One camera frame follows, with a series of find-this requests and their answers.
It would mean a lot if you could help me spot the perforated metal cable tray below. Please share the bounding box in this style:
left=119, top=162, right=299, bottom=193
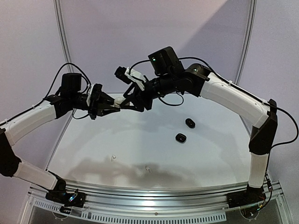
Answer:
left=28, top=199, right=227, bottom=224

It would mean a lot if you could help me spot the white earbud charging case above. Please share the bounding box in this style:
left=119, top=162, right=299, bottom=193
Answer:
left=114, top=97, right=125, bottom=108

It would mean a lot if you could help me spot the small black charging case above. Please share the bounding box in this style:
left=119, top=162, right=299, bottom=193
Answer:
left=175, top=133, right=186, bottom=143

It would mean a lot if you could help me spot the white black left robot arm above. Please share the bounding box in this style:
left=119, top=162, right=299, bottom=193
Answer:
left=0, top=73, right=123, bottom=203

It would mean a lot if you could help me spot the left aluminium frame post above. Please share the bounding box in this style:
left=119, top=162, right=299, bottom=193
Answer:
left=53, top=0, right=72, bottom=63

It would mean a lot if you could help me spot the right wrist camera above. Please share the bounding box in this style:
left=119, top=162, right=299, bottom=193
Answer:
left=114, top=66, right=147, bottom=91

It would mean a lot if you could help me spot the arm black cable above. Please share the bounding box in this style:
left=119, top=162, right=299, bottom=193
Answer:
left=0, top=62, right=93, bottom=124
left=129, top=56, right=299, bottom=150

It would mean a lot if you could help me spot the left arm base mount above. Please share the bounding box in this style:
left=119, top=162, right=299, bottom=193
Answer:
left=45, top=189, right=86, bottom=214

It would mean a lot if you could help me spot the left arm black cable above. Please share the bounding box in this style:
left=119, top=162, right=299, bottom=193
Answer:
left=0, top=62, right=93, bottom=124

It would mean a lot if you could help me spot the front aluminium rail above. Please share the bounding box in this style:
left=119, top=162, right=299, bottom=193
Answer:
left=28, top=178, right=285, bottom=213

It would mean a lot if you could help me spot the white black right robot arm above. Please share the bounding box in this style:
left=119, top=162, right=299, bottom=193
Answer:
left=115, top=46, right=278, bottom=203

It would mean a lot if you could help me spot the large black charging case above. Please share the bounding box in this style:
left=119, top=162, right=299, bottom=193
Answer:
left=185, top=118, right=196, bottom=129

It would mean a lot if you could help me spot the aluminium frame post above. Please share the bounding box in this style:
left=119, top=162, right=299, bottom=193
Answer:
left=53, top=0, right=72, bottom=63
left=234, top=0, right=257, bottom=84

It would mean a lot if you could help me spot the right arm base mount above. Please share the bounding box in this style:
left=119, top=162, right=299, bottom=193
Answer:
left=226, top=184, right=273, bottom=210

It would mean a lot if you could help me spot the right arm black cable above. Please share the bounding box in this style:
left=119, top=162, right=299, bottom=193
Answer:
left=129, top=56, right=299, bottom=150

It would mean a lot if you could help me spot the right aluminium frame post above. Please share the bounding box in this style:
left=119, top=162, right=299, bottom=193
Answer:
left=234, top=0, right=257, bottom=84

